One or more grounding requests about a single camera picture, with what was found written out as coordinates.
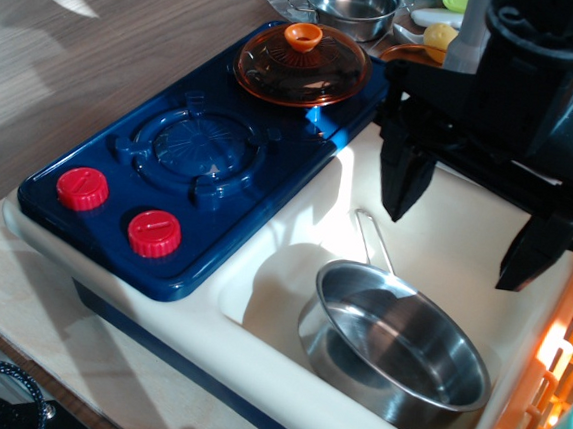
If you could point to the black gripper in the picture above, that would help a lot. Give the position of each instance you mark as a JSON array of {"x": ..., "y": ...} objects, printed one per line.
[{"x": 509, "y": 130}]

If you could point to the small steel frying pan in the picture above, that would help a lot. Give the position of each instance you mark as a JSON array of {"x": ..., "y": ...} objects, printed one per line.
[{"x": 387, "y": 346}]

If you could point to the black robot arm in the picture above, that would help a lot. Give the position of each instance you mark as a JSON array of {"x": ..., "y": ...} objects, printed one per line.
[{"x": 532, "y": 34}]

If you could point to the blue toy stove top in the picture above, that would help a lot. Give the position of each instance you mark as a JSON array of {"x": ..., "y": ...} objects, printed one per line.
[{"x": 221, "y": 160}]

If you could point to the right red stove knob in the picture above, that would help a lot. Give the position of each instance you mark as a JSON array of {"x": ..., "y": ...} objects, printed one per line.
[{"x": 154, "y": 234}]

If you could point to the red stove knob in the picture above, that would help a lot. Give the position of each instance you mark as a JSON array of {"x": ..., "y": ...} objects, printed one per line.
[
  {"x": 82, "y": 189},
  {"x": 154, "y": 234}
]

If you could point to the left red stove knob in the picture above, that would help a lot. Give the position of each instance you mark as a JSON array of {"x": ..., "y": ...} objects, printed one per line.
[{"x": 82, "y": 189}]

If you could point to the orange plastic bowl rim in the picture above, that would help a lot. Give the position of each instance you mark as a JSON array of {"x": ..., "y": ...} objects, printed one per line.
[{"x": 415, "y": 53}]

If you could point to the yellow toy food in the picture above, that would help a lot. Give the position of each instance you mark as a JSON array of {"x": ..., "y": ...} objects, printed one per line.
[{"x": 437, "y": 37}]

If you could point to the white plastic spoon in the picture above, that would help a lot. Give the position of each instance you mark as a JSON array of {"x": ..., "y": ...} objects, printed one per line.
[{"x": 404, "y": 36}]

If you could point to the white plastic toy piece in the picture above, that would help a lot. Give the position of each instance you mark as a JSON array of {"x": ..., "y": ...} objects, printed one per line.
[{"x": 430, "y": 16}]

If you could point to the orange transparent pot lid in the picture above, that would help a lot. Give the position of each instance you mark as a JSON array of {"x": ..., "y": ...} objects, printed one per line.
[{"x": 302, "y": 65}]

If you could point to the grey metal post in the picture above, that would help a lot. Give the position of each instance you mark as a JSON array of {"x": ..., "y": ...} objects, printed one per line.
[{"x": 465, "y": 52}]

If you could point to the steel pot with handles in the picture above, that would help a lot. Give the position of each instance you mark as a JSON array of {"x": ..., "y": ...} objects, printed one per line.
[{"x": 362, "y": 20}]

